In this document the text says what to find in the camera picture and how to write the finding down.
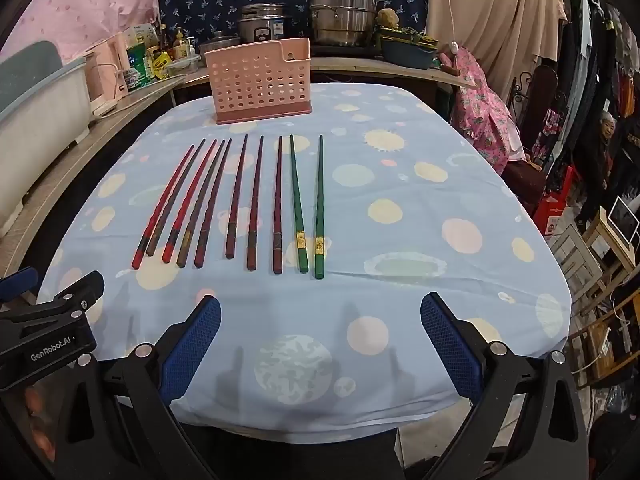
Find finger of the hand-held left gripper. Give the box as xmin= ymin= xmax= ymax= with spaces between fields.
xmin=0 ymin=267 xmax=40 ymax=307
xmin=0 ymin=270 xmax=106 ymax=342

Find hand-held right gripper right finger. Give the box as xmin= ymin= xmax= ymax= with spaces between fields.
xmin=419 ymin=292 xmax=592 ymax=480

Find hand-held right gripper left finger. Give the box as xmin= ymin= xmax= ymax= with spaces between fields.
xmin=57 ymin=295 xmax=223 ymax=480

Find dark brown chopstick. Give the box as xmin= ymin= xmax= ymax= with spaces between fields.
xmin=176 ymin=139 xmax=227 ymax=269
xmin=146 ymin=138 xmax=207 ymax=257

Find green chopstick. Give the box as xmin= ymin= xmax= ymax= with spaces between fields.
xmin=289 ymin=134 xmax=310 ymax=274
xmin=314 ymin=134 xmax=326 ymax=281

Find pink perforated utensil basket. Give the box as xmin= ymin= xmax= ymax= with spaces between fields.
xmin=204 ymin=37 xmax=313 ymax=125

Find person's left hand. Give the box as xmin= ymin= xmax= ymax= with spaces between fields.
xmin=22 ymin=387 xmax=57 ymax=461

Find blue spotted tablecloth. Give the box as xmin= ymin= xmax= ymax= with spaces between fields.
xmin=37 ymin=82 xmax=573 ymax=445

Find white storage box blue lid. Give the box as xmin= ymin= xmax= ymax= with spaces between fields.
xmin=0 ymin=40 xmax=93 ymax=236

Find red box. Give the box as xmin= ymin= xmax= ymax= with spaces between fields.
xmin=532 ymin=165 xmax=583 ymax=236

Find wooden stool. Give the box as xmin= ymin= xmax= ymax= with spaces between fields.
xmin=582 ymin=207 xmax=640 ymax=311

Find white tablet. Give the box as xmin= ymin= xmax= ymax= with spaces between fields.
xmin=607 ymin=196 xmax=640 ymax=248

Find pink electric kettle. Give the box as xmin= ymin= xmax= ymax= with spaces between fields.
xmin=85 ymin=37 xmax=128 ymax=106

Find pink floral garment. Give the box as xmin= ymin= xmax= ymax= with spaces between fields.
xmin=447 ymin=47 xmax=526 ymax=176

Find yellow packet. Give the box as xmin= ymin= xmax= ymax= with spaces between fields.
xmin=149 ymin=47 xmax=173 ymax=80

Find clear food container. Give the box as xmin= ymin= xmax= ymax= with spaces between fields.
xmin=167 ymin=55 xmax=202 ymax=73

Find white carton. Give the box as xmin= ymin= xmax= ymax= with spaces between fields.
xmin=122 ymin=23 xmax=158 ymax=48

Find dark wooden chair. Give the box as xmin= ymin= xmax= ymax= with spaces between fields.
xmin=500 ymin=65 xmax=561 ymax=211

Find pink dotted cloth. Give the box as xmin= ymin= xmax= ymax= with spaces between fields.
xmin=0 ymin=0 xmax=176 ymax=66

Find small pot with lid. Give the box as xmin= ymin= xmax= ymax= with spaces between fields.
xmin=199 ymin=31 xmax=243 ymax=57

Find blue basin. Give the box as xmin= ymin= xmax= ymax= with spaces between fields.
xmin=381 ymin=37 xmax=438 ymax=70

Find tray of green vegetables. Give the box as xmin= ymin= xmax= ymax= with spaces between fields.
xmin=377 ymin=26 xmax=438 ymax=46

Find silver rice cooker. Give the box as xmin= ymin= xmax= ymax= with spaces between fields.
xmin=236 ymin=3 xmax=291 ymax=45

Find hanging clothes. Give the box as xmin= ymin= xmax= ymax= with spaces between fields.
xmin=560 ymin=0 xmax=640 ymax=121

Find beige curtain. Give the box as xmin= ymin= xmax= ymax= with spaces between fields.
xmin=425 ymin=0 xmax=568 ymax=106

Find stainless steel steamer pot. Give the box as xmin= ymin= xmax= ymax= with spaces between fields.
xmin=307 ymin=0 xmax=392 ymax=47

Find white cord with switch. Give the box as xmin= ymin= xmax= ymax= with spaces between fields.
xmin=440 ymin=0 xmax=461 ymax=56

